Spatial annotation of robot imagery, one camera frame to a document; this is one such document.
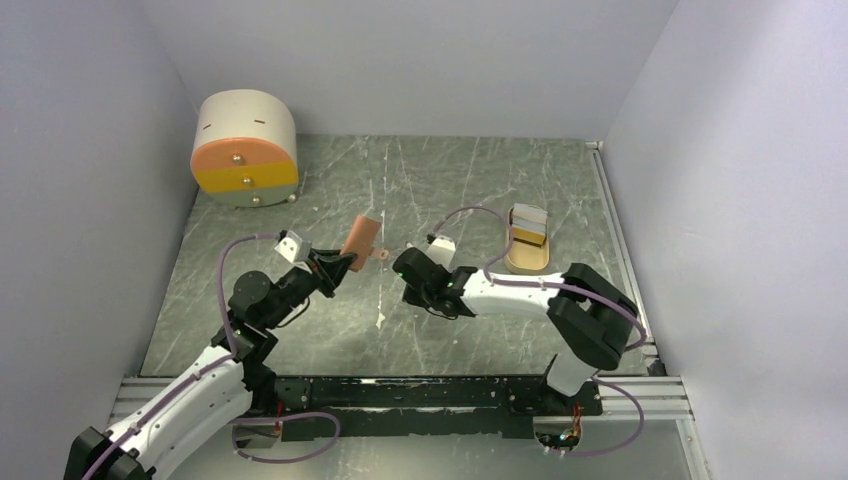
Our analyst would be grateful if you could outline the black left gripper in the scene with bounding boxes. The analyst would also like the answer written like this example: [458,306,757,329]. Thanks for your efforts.
[263,247,357,329]

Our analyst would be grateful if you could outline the pink leather card holder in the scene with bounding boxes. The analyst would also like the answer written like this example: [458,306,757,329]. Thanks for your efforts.
[340,215,389,272]

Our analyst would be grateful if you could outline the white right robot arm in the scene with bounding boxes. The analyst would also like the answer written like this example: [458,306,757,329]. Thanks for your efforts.
[392,247,644,414]

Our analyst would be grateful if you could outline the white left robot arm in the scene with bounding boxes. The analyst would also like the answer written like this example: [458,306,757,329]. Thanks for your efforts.
[64,249,358,479]

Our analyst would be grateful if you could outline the beige oval tray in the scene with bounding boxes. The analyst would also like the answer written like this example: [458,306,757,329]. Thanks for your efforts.
[504,224,550,275]

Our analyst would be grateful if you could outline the round beige drawer box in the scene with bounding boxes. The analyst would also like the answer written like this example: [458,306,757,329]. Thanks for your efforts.
[190,89,300,208]

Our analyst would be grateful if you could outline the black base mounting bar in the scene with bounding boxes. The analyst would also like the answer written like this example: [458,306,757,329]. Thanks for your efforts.
[269,375,603,441]

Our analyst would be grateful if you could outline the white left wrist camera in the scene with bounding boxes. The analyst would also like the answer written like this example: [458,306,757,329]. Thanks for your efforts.
[274,230,312,271]

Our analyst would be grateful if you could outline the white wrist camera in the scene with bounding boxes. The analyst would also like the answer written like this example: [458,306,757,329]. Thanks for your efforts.
[425,235,456,270]
[274,230,312,271]

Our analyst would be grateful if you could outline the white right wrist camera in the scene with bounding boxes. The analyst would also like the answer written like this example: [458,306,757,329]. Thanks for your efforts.
[425,235,456,270]

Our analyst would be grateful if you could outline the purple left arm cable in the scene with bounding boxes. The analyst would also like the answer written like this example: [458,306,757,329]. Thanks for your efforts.
[79,232,283,480]

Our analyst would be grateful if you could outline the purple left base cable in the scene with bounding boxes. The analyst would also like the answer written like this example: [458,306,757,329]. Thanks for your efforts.
[230,410,342,465]

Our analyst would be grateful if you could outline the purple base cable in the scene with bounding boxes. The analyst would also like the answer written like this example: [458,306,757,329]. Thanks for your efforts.
[230,410,342,465]
[543,374,646,460]

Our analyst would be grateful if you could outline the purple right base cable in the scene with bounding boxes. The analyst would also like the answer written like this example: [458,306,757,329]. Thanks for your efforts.
[543,374,646,460]

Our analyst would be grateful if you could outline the aluminium frame rail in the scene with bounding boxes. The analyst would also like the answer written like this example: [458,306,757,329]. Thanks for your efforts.
[586,141,693,423]

